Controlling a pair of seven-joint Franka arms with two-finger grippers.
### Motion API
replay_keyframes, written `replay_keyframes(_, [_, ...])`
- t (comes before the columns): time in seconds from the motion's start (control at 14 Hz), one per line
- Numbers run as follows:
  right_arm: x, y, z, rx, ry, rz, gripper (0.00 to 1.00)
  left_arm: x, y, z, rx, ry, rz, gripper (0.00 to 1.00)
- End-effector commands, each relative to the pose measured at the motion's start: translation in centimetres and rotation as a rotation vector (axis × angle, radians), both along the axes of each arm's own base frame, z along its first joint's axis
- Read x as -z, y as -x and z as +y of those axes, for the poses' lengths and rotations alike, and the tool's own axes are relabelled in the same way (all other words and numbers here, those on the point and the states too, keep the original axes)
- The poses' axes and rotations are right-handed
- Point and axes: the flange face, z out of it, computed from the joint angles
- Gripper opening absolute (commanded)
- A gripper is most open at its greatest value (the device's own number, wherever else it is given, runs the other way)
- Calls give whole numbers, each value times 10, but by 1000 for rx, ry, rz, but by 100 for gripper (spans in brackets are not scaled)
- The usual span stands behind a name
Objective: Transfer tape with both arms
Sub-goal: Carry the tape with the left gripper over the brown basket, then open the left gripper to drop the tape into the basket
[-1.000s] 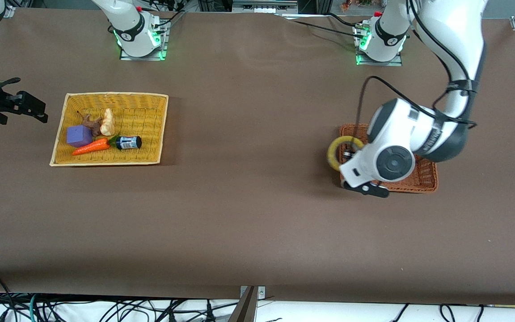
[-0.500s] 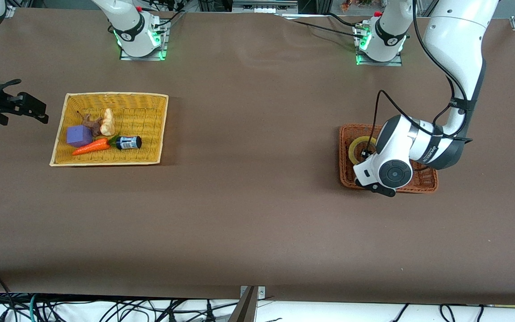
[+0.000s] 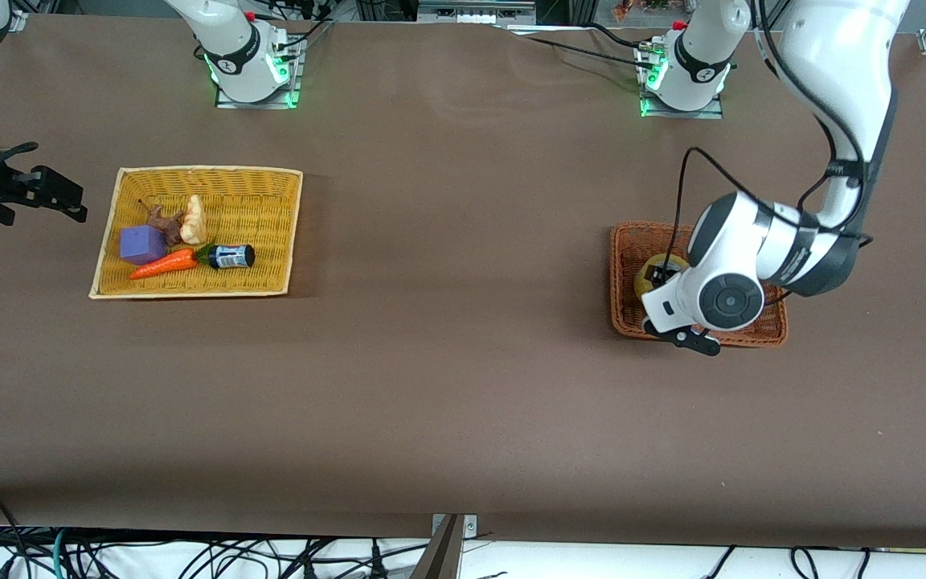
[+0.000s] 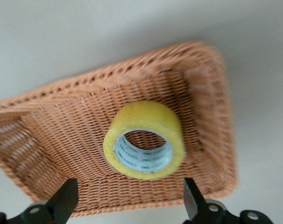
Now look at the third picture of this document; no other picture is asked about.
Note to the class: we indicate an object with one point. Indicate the beige ginger root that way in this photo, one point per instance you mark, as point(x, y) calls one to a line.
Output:
point(194, 225)

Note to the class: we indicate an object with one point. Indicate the metal table edge bracket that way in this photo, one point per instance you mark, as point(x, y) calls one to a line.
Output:
point(469, 527)

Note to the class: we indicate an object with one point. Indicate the brown angled strut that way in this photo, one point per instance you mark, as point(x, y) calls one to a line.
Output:
point(440, 555)

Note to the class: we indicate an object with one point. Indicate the small bottle with blue label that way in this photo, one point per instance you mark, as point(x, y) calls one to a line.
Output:
point(231, 256)

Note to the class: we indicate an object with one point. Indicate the purple cube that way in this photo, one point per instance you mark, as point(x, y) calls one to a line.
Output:
point(141, 245)

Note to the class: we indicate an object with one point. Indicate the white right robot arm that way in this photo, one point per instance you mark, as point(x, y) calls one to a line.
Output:
point(234, 48)

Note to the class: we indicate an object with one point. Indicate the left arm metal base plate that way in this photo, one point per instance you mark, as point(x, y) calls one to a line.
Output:
point(712, 112)

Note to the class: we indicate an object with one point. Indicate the grey equipment box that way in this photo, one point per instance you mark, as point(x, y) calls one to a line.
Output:
point(471, 12)

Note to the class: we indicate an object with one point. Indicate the orange background object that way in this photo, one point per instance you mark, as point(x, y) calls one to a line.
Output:
point(624, 10)

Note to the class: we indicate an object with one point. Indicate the brown wicker basket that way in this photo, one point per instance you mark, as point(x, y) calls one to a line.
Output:
point(628, 241)

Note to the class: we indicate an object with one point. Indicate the yellow wicker basket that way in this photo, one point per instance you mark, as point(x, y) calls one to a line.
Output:
point(270, 233)

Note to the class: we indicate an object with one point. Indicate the orange toy carrot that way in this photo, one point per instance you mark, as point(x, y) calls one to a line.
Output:
point(164, 264)

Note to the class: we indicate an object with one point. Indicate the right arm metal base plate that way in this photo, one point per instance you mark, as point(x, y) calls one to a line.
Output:
point(230, 103)

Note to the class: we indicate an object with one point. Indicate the clear yellowish tape roll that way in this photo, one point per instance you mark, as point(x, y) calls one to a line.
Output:
point(641, 277)

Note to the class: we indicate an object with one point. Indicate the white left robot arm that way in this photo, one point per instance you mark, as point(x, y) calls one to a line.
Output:
point(833, 64)

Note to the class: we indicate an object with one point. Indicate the brown dried root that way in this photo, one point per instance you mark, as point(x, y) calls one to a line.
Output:
point(165, 227)

